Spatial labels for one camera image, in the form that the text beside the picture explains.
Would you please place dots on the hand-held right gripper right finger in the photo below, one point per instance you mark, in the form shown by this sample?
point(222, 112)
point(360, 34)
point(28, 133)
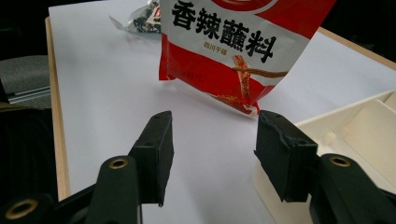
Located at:
point(286, 158)

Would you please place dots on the cream plastic storage box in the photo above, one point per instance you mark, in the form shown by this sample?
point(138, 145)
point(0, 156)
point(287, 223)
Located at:
point(367, 130)

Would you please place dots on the grey upholstered seat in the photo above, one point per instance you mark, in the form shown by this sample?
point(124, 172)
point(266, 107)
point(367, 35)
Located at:
point(25, 71)

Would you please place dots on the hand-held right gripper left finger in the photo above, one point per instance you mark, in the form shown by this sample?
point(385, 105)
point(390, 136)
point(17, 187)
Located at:
point(154, 155)

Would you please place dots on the clear packet of dried seaweed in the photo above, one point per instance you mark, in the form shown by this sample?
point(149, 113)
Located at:
point(143, 21)

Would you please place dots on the red and white seasoning packet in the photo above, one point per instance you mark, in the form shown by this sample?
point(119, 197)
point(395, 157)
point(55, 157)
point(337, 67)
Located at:
point(199, 65)

